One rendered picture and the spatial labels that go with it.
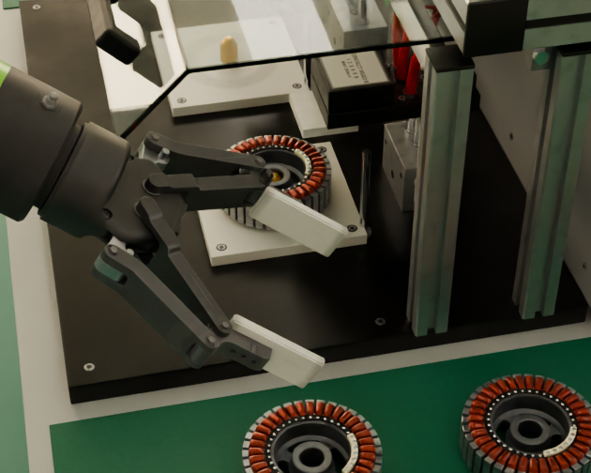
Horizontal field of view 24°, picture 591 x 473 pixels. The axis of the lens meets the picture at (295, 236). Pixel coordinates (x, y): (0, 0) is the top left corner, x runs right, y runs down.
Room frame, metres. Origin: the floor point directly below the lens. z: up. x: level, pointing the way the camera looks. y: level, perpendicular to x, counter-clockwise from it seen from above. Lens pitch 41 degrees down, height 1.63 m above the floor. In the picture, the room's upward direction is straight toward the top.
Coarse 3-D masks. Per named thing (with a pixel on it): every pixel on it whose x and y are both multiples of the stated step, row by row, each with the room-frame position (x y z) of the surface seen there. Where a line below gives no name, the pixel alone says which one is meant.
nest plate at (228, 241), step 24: (312, 144) 1.12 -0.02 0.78; (336, 168) 1.08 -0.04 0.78; (336, 192) 1.04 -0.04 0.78; (216, 216) 1.00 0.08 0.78; (336, 216) 1.00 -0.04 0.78; (216, 240) 0.97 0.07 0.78; (240, 240) 0.97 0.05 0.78; (264, 240) 0.97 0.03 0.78; (288, 240) 0.97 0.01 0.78; (360, 240) 0.97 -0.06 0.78; (216, 264) 0.94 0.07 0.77
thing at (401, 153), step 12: (384, 132) 1.09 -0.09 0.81; (396, 132) 1.08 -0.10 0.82; (408, 132) 1.08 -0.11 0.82; (384, 144) 1.09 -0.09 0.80; (396, 144) 1.06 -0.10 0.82; (408, 144) 1.06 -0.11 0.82; (384, 156) 1.09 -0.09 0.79; (396, 156) 1.05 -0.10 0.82; (408, 156) 1.04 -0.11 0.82; (384, 168) 1.09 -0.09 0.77; (396, 168) 1.05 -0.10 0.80; (408, 168) 1.02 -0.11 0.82; (396, 180) 1.05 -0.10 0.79; (408, 180) 1.02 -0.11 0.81; (396, 192) 1.04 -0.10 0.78; (408, 192) 1.02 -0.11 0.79; (408, 204) 1.02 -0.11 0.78
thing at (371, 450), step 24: (288, 408) 0.75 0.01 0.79; (312, 408) 0.75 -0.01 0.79; (336, 408) 0.75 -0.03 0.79; (264, 432) 0.73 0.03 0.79; (288, 432) 0.73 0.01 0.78; (312, 432) 0.74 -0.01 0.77; (336, 432) 0.73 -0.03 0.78; (360, 432) 0.73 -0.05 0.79; (264, 456) 0.70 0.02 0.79; (288, 456) 0.72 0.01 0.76; (312, 456) 0.72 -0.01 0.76; (360, 456) 0.70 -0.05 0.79
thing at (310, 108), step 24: (312, 72) 1.07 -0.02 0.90; (336, 72) 1.04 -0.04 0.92; (360, 72) 1.04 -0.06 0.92; (384, 72) 1.04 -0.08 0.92; (312, 96) 1.06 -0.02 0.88; (336, 96) 1.01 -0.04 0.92; (360, 96) 1.02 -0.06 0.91; (384, 96) 1.02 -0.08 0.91; (312, 120) 1.02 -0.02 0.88; (336, 120) 1.01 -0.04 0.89; (360, 120) 1.01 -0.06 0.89; (384, 120) 1.02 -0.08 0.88; (408, 120) 1.08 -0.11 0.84
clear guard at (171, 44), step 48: (144, 0) 0.95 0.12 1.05; (192, 0) 0.93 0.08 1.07; (240, 0) 0.93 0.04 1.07; (288, 0) 0.93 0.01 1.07; (336, 0) 0.93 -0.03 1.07; (384, 0) 0.93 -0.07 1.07; (144, 48) 0.90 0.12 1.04; (192, 48) 0.86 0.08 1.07; (240, 48) 0.86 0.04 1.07; (288, 48) 0.86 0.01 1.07; (336, 48) 0.86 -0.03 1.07; (384, 48) 0.87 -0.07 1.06; (144, 96) 0.84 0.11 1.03
